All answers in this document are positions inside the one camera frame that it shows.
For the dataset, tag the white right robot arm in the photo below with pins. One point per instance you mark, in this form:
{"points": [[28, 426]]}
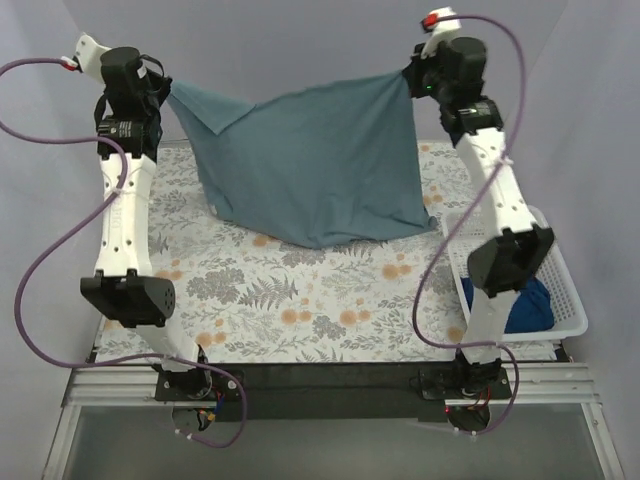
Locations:
{"points": [[515, 245]]}

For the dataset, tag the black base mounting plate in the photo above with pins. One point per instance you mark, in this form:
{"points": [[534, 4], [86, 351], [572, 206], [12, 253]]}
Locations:
{"points": [[312, 391]]}

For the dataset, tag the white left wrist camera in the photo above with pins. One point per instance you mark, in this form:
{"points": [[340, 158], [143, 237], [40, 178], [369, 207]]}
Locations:
{"points": [[86, 58]]}

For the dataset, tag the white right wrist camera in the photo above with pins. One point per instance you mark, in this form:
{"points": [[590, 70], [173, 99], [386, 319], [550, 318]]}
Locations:
{"points": [[441, 25]]}

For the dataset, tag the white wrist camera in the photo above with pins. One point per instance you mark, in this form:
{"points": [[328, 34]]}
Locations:
{"points": [[441, 25], [86, 58]]}

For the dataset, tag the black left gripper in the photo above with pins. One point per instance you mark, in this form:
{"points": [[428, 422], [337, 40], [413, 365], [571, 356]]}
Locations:
{"points": [[157, 92]]}

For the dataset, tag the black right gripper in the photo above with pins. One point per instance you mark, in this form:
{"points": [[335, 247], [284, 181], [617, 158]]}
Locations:
{"points": [[415, 78]]}

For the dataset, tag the dark blue t shirt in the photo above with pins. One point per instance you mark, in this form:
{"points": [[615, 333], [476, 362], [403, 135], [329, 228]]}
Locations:
{"points": [[527, 311]]}

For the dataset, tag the light blue t shirt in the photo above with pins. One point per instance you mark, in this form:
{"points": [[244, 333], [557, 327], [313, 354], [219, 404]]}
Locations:
{"points": [[320, 167]]}

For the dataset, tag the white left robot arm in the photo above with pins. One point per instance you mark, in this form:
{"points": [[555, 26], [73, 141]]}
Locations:
{"points": [[123, 287]]}

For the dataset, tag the floral patterned table cloth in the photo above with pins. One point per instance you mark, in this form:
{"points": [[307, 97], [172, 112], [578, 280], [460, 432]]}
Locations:
{"points": [[246, 297]]}

